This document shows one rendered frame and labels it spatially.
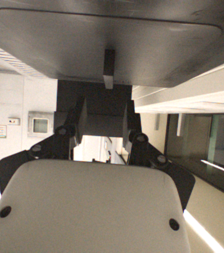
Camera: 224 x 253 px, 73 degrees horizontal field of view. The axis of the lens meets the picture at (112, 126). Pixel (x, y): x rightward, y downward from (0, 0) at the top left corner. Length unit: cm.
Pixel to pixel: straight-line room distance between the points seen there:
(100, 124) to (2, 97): 412
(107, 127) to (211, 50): 42
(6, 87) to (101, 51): 439
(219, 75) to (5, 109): 441
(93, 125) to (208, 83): 36
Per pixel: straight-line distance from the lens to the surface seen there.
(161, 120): 148
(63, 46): 20
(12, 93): 447
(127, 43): 17
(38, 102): 422
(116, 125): 55
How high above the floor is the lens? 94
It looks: 4 degrees up
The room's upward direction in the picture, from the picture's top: 176 degrees counter-clockwise
